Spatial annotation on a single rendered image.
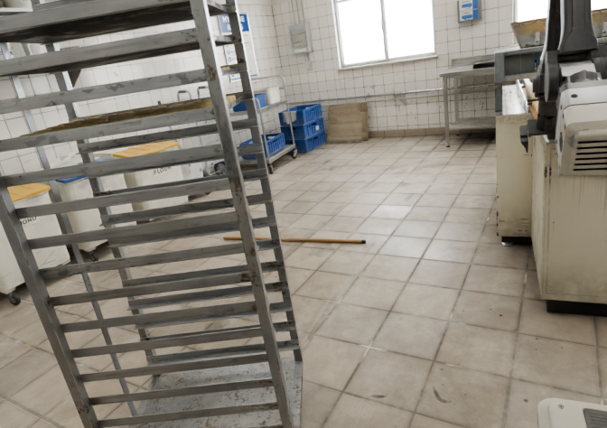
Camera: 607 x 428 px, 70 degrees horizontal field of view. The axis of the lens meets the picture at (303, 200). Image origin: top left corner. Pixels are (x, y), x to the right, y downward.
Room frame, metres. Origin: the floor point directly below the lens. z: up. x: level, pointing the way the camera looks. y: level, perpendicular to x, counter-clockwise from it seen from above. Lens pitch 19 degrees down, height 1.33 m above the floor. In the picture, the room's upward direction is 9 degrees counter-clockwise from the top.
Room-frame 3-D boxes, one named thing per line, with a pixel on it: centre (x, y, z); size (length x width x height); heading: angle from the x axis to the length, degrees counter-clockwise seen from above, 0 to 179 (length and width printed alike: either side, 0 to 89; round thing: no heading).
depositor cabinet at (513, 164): (2.84, -1.75, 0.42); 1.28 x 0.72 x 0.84; 154
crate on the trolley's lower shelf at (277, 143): (5.63, 0.41, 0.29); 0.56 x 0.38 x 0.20; 156
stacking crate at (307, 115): (6.39, -0.16, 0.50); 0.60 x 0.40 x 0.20; 150
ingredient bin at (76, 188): (3.58, 1.84, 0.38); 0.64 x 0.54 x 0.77; 57
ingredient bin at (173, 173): (4.13, 1.49, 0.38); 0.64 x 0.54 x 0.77; 55
